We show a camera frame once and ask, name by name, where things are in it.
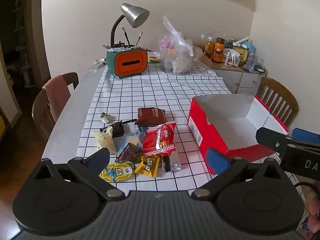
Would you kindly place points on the pink towel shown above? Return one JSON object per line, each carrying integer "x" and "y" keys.
{"x": 57, "y": 95}

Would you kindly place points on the clear plastic bag of food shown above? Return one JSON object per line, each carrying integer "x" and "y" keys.
{"x": 176, "y": 57}

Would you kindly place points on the colourful printed packet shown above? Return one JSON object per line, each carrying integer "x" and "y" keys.
{"x": 153, "y": 58}

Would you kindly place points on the red snack bag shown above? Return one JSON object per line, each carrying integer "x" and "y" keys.
{"x": 160, "y": 140}

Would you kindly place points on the thin light paint brush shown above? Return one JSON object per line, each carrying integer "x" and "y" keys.
{"x": 139, "y": 38}

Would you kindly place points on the orange tea bottle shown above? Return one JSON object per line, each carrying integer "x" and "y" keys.
{"x": 209, "y": 47}

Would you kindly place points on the red cardboard box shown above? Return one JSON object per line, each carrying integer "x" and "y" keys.
{"x": 225, "y": 130}

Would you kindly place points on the clear water bottle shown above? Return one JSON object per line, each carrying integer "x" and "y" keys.
{"x": 250, "y": 61}

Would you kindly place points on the orange teal tissue box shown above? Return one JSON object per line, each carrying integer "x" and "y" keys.
{"x": 128, "y": 63}

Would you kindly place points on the light blue snack packet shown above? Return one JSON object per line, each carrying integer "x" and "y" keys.
{"x": 125, "y": 141}

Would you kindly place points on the person's right hand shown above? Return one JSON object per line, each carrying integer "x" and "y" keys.
{"x": 315, "y": 210}

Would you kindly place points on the silver desk lamp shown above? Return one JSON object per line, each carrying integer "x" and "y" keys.
{"x": 135, "y": 15}

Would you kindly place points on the yellow snack packet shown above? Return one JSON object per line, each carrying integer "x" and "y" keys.
{"x": 146, "y": 166}

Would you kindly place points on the yellow round jelly cup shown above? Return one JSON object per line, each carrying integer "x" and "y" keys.
{"x": 116, "y": 172}

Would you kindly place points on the brown snack packet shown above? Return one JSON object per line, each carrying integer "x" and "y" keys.
{"x": 151, "y": 116}

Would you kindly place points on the orange thermos flask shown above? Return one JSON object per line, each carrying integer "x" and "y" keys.
{"x": 218, "y": 52}

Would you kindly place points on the clear glass bowl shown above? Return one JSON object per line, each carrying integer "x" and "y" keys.
{"x": 212, "y": 33}

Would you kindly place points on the dark bookshelf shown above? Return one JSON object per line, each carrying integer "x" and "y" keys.
{"x": 21, "y": 30}

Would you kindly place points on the white tube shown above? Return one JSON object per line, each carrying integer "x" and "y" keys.
{"x": 242, "y": 40}

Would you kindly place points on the white side cabinet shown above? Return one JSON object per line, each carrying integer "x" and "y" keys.
{"x": 247, "y": 81}

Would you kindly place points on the thick dark paint brush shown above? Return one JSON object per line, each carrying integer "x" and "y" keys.
{"x": 125, "y": 36}

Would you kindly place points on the wooden slat-back chair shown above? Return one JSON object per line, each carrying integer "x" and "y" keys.
{"x": 277, "y": 92}

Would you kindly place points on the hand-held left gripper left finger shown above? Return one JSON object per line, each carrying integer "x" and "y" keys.
{"x": 98, "y": 160}

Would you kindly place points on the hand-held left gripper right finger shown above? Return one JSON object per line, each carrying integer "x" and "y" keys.
{"x": 218, "y": 161}

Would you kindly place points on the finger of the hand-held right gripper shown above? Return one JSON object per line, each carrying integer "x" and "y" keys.
{"x": 270, "y": 137}
{"x": 307, "y": 136}

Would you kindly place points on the small green white candy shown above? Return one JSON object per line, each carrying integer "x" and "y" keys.
{"x": 105, "y": 118}

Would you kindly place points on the black snack packet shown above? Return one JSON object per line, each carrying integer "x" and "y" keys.
{"x": 117, "y": 130}

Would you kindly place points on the yellow tissue box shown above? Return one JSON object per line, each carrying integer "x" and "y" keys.
{"x": 240, "y": 55}

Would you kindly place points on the clear plastic wrappers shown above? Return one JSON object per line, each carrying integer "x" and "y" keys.
{"x": 98, "y": 65}

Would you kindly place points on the silver foil snack wrapper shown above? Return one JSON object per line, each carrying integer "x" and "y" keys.
{"x": 175, "y": 166}

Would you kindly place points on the brown cardboard holder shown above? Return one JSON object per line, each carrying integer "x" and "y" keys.
{"x": 203, "y": 57}

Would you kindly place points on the cream snack packet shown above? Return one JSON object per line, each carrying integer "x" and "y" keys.
{"x": 105, "y": 141}

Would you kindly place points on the wooden chair with towel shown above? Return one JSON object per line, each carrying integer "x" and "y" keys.
{"x": 40, "y": 110}

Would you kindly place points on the dark chocolate bar wrapper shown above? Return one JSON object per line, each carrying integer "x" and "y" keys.
{"x": 130, "y": 155}

